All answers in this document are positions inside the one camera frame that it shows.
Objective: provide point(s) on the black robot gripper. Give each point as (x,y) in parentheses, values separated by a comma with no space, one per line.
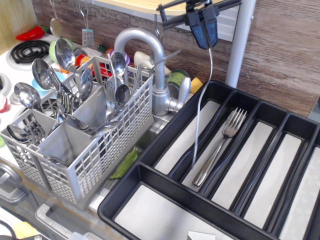
(200,16)

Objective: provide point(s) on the silver fork in tray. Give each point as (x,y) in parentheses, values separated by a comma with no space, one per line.
(231,127)

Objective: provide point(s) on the silver spoon centre basket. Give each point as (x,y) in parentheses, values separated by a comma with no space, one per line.
(86,84)

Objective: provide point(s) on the black cutlery tray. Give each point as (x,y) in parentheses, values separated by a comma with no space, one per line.
(264,185)

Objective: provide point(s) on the grey plastic cutlery basket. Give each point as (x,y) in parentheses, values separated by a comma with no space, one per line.
(68,162)

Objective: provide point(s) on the white metal pole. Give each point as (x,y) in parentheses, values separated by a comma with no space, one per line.
(241,34)

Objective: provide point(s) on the light wooden round shelf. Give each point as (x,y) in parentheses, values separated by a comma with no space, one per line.
(146,6)

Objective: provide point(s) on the green toy can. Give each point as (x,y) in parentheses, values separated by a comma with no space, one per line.
(176,77)

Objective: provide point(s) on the yellow toy corn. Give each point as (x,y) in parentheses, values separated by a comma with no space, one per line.
(196,84)

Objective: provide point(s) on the silver kitchen faucet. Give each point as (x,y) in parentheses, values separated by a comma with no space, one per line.
(162,102)

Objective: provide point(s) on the hanging small spatula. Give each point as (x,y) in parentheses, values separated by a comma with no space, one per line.
(87,33)

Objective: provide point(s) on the large silver spoon upper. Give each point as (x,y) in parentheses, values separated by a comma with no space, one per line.
(65,56)

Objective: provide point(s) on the large silver spoon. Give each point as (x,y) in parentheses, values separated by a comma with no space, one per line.
(65,56)
(28,96)
(46,77)

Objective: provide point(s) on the hanging round strainer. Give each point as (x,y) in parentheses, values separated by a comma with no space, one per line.
(55,25)

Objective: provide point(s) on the green bowl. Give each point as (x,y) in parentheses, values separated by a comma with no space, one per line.
(52,53)

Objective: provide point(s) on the red toy chili pepper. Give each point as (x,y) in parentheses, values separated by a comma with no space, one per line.
(34,34)

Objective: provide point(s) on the large silver spoon middle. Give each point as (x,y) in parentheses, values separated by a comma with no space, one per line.
(46,77)

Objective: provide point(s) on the green toy leaf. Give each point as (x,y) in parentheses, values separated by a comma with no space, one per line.
(125,165)

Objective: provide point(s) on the black coil stove burner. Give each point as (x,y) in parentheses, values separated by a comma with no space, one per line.
(26,52)

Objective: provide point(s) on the large silver spoon left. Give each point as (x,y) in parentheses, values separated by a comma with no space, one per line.
(28,96)

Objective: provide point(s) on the silver spoon front left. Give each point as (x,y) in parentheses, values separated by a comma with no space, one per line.
(18,134)

